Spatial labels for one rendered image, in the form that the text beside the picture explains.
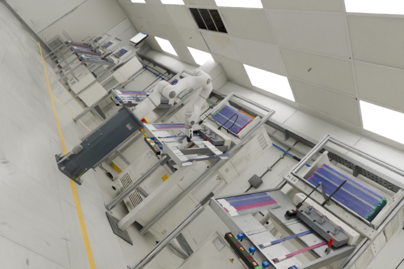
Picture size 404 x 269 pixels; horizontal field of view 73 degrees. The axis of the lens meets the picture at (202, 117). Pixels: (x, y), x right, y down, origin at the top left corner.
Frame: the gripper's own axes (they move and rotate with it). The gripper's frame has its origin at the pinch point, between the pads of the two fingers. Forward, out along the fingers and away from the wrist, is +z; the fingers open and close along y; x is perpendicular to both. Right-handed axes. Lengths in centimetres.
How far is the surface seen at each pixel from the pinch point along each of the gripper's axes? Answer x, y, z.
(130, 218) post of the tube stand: 79, -49, 31
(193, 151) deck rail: 5.7, -21.0, 1.2
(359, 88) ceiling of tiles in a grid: -215, -44, -41
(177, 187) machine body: 22.8, -20.8, 39.1
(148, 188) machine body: 48, -6, 42
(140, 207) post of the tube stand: 69, -48, 25
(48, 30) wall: 79, 860, -32
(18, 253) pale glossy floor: 141, -125, -41
